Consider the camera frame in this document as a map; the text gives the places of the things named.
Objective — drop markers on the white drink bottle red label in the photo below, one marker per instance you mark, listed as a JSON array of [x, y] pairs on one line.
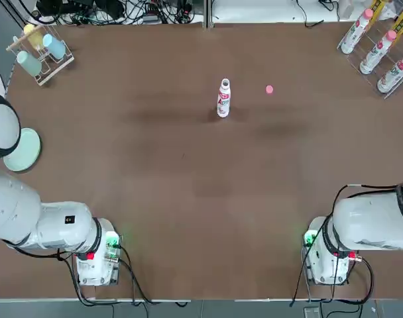
[[223, 102]]

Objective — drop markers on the pink bottle cap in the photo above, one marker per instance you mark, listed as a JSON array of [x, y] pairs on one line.
[[269, 89]]

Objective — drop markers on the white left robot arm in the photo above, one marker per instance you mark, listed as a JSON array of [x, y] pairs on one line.
[[12, 205]]

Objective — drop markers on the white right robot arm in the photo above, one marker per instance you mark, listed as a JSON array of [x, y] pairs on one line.
[[370, 218]]

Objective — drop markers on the white pink-capped shelf bottle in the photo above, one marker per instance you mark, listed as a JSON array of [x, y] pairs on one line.
[[393, 74], [354, 33], [375, 54]]

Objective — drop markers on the pale green plate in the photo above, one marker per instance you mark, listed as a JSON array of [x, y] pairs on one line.
[[26, 152]]

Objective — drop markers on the blue plastic cup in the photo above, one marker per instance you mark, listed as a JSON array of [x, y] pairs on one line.
[[55, 48]]

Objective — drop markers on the clear acrylic shelf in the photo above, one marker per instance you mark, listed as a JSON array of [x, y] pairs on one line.
[[360, 63]]

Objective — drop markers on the grey floor socket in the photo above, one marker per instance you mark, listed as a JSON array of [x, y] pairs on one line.
[[311, 312]]

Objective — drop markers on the green plastic cup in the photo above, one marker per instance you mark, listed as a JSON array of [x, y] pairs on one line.
[[29, 63]]

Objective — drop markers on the yellow plastic cup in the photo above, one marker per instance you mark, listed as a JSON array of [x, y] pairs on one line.
[[34, 36]]

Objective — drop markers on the aluminium profile post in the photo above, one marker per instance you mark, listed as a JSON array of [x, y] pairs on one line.
[[207, 15]]

